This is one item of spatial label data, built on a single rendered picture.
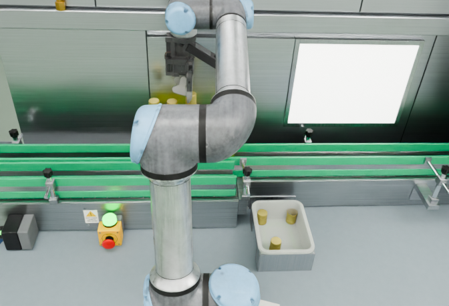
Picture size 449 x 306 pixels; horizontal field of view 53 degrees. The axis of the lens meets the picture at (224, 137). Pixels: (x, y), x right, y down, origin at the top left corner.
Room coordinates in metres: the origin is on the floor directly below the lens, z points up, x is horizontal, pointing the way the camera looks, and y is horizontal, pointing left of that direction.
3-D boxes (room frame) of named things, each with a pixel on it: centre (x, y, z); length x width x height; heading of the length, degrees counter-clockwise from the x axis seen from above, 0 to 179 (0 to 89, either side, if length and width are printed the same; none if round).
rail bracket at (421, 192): (1.16, -0.71, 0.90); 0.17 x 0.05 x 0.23; 6
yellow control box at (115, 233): (0.99, 0.35, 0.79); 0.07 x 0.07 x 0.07; 6
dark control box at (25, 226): (0.96, 0.63, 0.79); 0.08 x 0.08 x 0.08; 6
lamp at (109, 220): (0.99, 0.35, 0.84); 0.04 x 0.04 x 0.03
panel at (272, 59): (1.37, -0.19, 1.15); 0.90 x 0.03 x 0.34; 96
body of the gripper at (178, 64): (1.20, 0.14, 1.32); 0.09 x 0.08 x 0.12; 92
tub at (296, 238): (1.01, -0.20, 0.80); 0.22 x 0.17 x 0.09; 6
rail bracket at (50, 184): (0.99, 0.52, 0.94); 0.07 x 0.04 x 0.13; 6
